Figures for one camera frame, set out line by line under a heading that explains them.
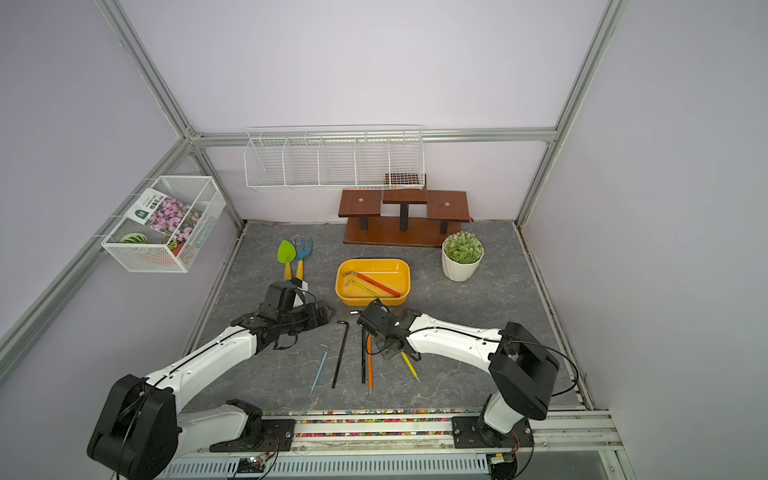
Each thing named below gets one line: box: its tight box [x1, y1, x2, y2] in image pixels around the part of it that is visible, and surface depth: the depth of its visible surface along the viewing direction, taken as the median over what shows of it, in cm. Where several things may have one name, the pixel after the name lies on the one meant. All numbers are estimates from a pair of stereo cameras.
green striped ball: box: [120, 232, 148, 244], surface depth 72 cm
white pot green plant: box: [441, 230, 485, 282], surface depth 97 cm
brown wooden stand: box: [338, 188, 471, 247], surface depth 111 cm
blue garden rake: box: [296, 238, 312, 280], surface depth 111 cm
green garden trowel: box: [277, 240, 297, 281], surface depth 114 cm
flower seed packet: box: [125, 188, 202, 245], surface depth 75 cm
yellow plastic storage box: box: [335, 258, 411, 307], surface depth 104 cm
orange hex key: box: [368, 333, 373, 394], surface depth 84 cm
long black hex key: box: [359, 323, 366, 384], surface depth 86 cm
